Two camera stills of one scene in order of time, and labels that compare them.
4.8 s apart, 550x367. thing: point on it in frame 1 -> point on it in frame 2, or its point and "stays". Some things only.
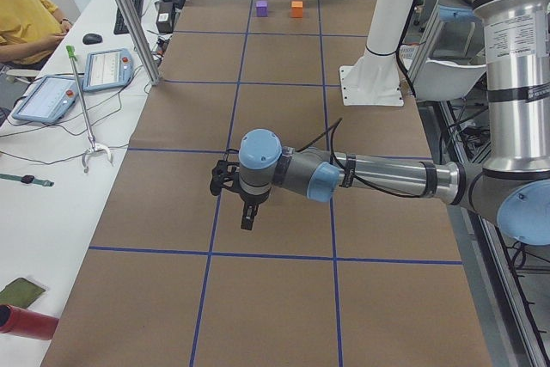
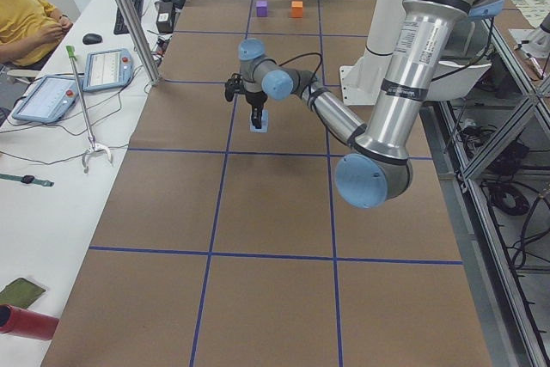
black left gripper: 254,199 -> 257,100
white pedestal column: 373,79 stays
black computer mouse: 90,39 stays
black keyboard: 119,25 stays
